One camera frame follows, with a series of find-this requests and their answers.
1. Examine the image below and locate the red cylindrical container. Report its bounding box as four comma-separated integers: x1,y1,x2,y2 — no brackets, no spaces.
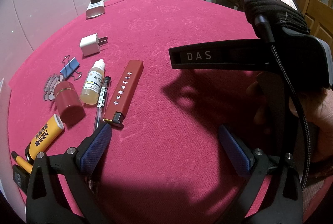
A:
54,81,85,125

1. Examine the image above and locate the person's right hand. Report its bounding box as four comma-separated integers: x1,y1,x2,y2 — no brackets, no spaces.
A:
301,89,332,161

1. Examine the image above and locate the clear eye drop bottle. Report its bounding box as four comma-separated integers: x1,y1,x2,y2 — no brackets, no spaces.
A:
80,59,106,105

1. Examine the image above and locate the black braided cable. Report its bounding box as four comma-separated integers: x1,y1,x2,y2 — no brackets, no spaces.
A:
240,0,312,189

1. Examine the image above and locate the clear cartoon sticker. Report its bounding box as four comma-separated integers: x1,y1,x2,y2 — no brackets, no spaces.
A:
43,74,64,101

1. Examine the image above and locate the wooden door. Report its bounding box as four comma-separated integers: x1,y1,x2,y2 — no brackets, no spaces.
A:
296,0,332,46

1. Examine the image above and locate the red table cloth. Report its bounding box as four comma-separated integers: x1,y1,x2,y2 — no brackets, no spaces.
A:
9,0,257,223

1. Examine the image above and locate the yellow black pen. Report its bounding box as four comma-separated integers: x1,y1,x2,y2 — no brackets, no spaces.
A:
11,151,33,174

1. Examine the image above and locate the black charger plug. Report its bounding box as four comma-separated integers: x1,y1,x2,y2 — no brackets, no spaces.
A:
12,165,30,194

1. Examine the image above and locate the long red lighter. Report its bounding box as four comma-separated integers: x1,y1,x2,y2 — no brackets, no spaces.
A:
103,60,143,127

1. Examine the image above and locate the white usb charger plug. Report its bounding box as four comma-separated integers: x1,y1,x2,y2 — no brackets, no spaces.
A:
80,34,108,57

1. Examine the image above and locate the yellow lighter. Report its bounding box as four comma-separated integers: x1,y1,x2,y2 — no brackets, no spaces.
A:
25,114,64,164

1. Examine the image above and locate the blue binder clip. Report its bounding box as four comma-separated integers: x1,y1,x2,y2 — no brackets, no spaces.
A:
60,55,82,80

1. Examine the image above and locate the clear black gel pen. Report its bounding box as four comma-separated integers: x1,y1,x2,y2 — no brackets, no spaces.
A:
94,76,112,130

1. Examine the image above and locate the white shallow box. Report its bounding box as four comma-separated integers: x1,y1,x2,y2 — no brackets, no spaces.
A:
0,78,11,122

